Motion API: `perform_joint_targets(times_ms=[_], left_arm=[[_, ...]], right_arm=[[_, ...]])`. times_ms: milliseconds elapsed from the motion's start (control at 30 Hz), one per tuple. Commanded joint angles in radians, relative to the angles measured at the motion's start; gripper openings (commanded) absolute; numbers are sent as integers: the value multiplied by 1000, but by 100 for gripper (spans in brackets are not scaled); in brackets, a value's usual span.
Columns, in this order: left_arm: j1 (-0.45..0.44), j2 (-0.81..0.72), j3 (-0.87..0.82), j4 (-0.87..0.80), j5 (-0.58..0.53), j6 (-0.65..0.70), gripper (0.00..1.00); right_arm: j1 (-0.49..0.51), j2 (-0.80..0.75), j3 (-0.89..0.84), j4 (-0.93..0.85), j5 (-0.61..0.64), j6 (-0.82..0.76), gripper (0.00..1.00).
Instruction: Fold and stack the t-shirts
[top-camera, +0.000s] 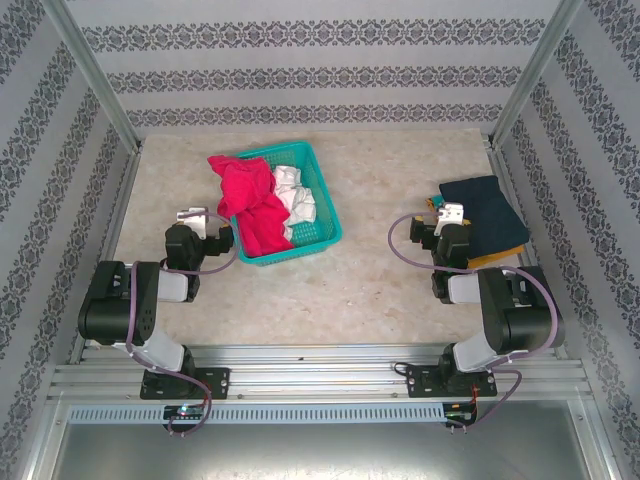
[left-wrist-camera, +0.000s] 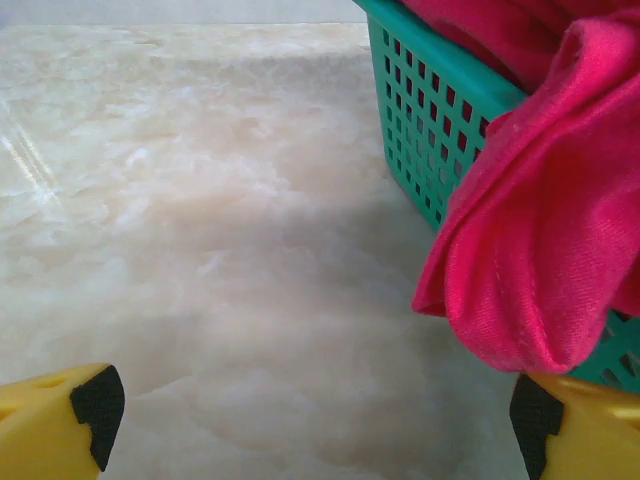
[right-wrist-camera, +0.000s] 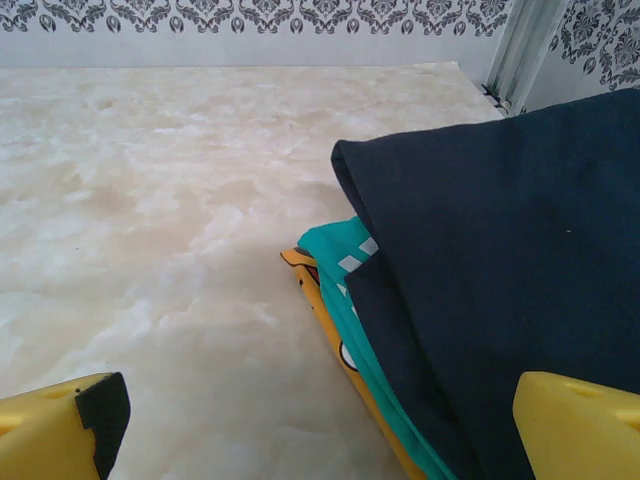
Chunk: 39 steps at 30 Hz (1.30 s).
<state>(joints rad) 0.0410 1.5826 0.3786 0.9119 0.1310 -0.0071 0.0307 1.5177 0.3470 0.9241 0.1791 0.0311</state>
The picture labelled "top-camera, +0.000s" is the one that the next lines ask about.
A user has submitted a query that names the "white t-shirt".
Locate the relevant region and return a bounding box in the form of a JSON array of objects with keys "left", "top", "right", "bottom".
[{"left": 272, "top": 164, "right": 319, "bottom": 241}]

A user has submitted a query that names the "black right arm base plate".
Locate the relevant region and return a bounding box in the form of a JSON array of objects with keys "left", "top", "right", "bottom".
[{"left": 405, "top": 362, "right": 499, "bottom": 400}]

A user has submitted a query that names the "navy folded t-shirt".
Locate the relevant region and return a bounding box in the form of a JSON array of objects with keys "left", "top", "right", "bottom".
[{"left": 438, "top": 174, "right": 531, "bottom": 261}]

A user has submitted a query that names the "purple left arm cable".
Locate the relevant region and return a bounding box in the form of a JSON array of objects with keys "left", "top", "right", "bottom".
[{"left": 124, "top": 209, "right": 241, "bottom": 439}]

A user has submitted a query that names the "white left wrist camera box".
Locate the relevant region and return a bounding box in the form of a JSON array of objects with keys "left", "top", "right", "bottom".
[{"left": 174, "top": 205, "right": 211, "bottom": 240}]

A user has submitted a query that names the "small circuit board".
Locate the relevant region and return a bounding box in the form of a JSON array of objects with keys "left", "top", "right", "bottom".
[
  {"left": 444, "top": 402, "right": 479, "bottom": 426},
  {"left": 162, "top": 404, "right": 209, "bottom": 419}
]

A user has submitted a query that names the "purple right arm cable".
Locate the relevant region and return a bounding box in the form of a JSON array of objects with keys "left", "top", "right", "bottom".
[{"left": 388, "top": 209, "right": 560, "bottom": 431}]

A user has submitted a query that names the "grey metal sheet panel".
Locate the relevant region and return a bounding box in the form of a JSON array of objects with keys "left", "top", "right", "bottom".
[{"left": 47, "top": 422, "right": 614, "bottom": 480}]

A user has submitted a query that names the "aluminium side rail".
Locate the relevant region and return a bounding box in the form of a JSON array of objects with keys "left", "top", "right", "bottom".
[
  {"left": 69, "top": 149, "right": 144, "bottom": 364},
  {"left": 487, "top": 142, "right": 569, "bottom": 361}
]

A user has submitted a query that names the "red t-shirt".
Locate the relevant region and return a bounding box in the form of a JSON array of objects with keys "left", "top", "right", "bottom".
[{"left": 207, "top": 154, "right": 294, "bottom": 259}]

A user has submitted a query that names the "aluminium mounting rail frame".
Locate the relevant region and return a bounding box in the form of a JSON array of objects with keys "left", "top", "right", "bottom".
[{"left": 47, "top": 342, "right": 596, "bottom": 401}]

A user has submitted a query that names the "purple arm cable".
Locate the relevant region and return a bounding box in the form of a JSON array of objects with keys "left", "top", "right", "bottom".
[
  {"left": 124, "top": 209, "right": 241, "bottom": 439},
  {"left": 388, "top": 209, "right": 560, "bottom": 431}
]

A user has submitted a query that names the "teal plastic basket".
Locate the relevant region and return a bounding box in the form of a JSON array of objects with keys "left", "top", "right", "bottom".
[{"left": 234, "top": 140, "right": 345, "bottom": 269}]

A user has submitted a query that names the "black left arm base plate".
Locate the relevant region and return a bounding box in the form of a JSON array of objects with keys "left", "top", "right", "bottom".
[{"left": 139, "top": 367, "right": 232, "bottom": 401}]

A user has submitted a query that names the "aluminium frame post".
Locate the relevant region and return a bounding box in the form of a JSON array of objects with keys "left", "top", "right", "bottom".
[
  {"left": 487, "top": 0, "right": 584, "bottom": 147},
  {"left": 42, "top": 0, "right": 144, "bottom": 154}
]

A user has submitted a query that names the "grey slotted cable duct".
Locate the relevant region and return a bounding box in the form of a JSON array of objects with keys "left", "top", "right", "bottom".
[{"left": 67, "top": 404, "right": 446, "bottom": 424}]

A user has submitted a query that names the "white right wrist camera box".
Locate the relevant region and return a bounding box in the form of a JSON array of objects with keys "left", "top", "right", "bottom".
[{"left": 432, "top": 201, "right": 470, "bottom": 237}]

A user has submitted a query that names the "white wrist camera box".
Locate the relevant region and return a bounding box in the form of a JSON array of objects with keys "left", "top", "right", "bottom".
[
  {"left": 174, "top": 205, "right": 211, "bottom": 240},
  {"left": 432, "top": 201, "right": 470, "bottom": 237}
]

